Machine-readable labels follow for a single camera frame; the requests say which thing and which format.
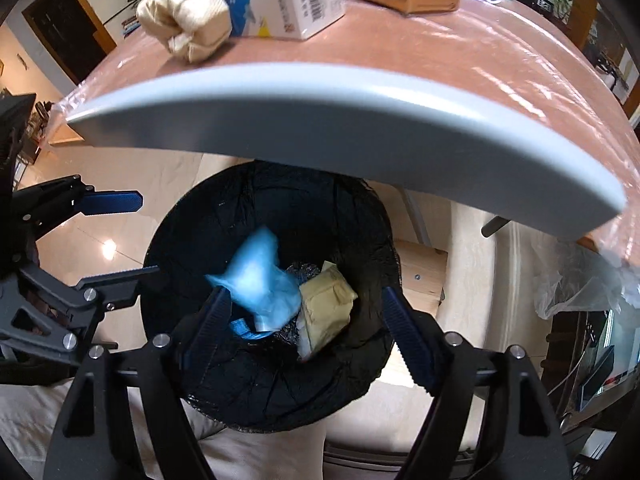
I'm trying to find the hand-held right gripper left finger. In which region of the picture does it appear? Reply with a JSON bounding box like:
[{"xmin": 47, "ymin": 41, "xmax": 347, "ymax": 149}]
[{"xmin": 42, "ymin": 285, "xmax": 236, "ymax": 480}]

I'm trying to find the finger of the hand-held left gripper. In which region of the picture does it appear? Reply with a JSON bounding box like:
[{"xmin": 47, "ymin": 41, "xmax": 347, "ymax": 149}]
[
  {"xmin": 11, "ymin": 175, "xmax": 145, "ymax": 247},
  {"xmin": 0, "ymin": 265, "xmax": 161, "ymax": 366}
]

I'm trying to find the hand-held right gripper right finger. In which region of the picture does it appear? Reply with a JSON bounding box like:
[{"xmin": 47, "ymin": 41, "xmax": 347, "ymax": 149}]
[{"xmin": 381, "ymin": 285, "xmax": 574, "ymax": 480}]

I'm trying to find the blue face mask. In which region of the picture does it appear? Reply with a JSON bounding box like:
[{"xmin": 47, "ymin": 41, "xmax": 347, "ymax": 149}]
[{"xmin": 205, "ymin": 227, "xmax": 303, "ymax": 333}]

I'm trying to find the black trash bin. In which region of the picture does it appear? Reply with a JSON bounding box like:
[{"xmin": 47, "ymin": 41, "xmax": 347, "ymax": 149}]
[{"xmin": 140, "ymin": 160, "xmax": 401, "ymax": 433}]

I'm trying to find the dark wooden door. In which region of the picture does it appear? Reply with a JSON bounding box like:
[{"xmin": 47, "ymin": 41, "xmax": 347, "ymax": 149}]
[{"xmin": 22, "ymin": 0, "xmax": 108, "ymax": 86}]

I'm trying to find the beige cushion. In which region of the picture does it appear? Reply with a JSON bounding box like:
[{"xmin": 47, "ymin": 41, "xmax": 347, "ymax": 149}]
[{"xmin": 0, "ymin": 380, "xmax": 326, "ymax": 480}]

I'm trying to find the beige rolled sock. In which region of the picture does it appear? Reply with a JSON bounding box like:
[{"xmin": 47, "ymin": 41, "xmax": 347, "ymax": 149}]
[{"xmin": 136, "ymin": 0, "xmax": 233, "ymax": 64}]

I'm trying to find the white and blue box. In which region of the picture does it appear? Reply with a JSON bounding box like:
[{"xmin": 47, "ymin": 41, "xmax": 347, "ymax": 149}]
[{"xmin": 200, "ymin": 0, "xmax": 348, "ymax": 42}]

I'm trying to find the clear plastic table cover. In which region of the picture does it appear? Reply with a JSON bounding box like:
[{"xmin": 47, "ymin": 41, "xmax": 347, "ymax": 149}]
[{"xmin": 47, "ymin": 0, "xmax": 640, "ymax": 321}]

